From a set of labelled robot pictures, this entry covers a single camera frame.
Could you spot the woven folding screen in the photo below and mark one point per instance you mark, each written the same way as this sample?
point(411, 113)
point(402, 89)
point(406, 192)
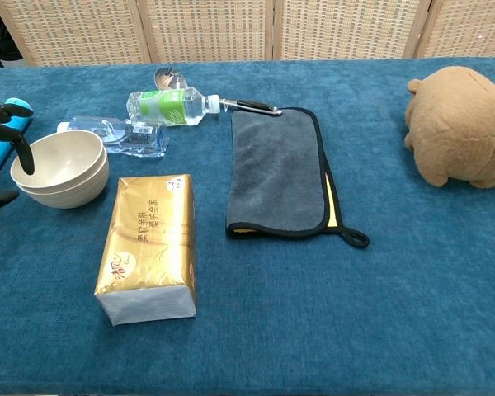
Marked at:
point(214, 29)

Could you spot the grey towel black edge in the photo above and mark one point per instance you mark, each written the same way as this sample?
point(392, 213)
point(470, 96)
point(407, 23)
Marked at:
point(272, 173)

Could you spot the black label water bottle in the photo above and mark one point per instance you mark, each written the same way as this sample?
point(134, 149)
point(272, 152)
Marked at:
point(142, 140)

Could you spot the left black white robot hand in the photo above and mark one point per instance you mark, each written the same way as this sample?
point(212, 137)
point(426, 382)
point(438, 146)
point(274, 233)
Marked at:
point(24, 152)

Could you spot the cream bowl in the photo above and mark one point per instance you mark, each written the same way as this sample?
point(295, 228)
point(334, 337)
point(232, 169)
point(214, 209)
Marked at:
point(62, 161)
point(68, 200)

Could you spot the gold tissue pack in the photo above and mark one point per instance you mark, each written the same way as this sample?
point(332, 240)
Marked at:
point(148, 239)

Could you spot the green label water bottle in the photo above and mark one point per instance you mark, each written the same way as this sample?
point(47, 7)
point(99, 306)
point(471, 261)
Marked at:
point(165, 108)

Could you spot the brown plush toy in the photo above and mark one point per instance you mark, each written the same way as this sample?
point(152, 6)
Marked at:
point(458, 132)

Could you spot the blue tablecloth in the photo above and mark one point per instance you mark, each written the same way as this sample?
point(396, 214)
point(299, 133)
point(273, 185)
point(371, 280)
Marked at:
point(313, 309)

